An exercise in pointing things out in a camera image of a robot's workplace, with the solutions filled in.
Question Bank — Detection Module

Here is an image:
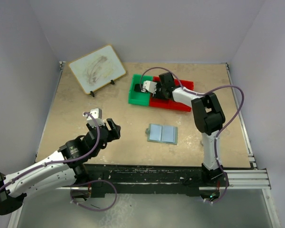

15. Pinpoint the teal leather card holder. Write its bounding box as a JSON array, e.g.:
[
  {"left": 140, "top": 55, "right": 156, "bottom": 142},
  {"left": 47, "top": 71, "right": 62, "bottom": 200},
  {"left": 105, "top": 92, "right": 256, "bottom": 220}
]
[{"left": 145, "top": 123, "right": 178, "bottom": 145}]

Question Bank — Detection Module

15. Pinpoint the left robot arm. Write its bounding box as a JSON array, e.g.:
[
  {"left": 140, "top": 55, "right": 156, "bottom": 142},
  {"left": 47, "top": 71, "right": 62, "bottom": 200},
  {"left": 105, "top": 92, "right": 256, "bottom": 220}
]
[{"left": 0, "top": 118, "right": 121, "bottom": 215}]

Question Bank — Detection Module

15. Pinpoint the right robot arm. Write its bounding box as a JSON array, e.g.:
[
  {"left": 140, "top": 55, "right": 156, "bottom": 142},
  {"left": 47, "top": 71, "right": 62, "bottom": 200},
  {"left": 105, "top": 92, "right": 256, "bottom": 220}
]
[{"left": 155, "top": 73, "right": 226, "bottom": 186}]

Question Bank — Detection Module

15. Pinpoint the black card in green bin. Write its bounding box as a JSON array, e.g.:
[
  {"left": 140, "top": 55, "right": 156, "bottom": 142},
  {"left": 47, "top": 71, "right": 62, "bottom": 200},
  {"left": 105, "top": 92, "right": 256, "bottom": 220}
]
[{"left": 134, "top": 84, "right": 143, "bottom": 93}]

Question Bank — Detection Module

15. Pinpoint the red double plastic bin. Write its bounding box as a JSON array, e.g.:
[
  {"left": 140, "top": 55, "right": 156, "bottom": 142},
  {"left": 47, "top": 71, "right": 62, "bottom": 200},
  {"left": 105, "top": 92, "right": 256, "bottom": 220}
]
[{"left": 149, "top": 80, "right": 194, "bottom": 112}]

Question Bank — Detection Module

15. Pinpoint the green plastic bin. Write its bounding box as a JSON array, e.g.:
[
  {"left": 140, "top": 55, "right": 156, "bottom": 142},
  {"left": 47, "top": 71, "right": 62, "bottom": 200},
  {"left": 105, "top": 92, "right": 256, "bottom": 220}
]
[{"left": 128, "top": 74, "right": 150, "bottom": 106}]

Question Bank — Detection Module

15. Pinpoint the yellow framed whiteboard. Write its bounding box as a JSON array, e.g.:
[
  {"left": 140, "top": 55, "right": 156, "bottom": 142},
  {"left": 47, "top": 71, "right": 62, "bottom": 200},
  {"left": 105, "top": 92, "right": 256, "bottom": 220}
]
[{"left": 68, "top": 45, "right": 126, "bottom": 95}]

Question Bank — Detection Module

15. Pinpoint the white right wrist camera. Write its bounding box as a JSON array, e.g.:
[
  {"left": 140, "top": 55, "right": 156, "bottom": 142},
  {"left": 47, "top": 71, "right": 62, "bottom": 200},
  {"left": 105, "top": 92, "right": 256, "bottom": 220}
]
[{"left": 141, "top": 80, "right": 157, "bottom": 95}]

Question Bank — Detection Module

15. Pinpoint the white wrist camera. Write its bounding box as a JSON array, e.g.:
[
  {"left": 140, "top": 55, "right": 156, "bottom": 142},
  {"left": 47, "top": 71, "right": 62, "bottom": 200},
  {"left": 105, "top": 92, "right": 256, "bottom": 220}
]
[
  {"left": 141, "top": 80, "right": 157, "bottom": 95},
  {"left": 83, "top": 108, "right": 105, "bottom": 130}
]

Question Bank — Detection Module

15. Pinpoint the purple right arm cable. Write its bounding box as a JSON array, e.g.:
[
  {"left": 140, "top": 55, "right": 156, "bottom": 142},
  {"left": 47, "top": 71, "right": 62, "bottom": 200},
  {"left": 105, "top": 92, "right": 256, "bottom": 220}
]
[{"left": 141, "top": 67, "right": 245, "bottom": 204}]

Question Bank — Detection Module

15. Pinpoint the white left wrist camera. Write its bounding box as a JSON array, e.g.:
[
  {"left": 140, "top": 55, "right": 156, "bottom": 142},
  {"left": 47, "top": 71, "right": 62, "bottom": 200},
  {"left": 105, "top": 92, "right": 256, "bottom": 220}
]
[{"left": 83, "top": 108, "right": 105, "bottom": 130}]

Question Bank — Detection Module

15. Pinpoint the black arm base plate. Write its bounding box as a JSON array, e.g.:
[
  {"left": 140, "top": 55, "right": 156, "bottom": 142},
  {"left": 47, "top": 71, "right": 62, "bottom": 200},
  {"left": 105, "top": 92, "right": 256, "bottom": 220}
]
[{"left": 76, "top": 164, "right": 229, "bottom": 199}]

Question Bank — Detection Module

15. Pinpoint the aluminium frame rail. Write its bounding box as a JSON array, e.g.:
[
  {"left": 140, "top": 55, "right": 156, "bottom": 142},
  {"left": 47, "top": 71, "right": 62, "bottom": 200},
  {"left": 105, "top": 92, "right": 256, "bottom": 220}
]
[{"left": 9, "top": 165, "right": 281, "bottom": 228}]

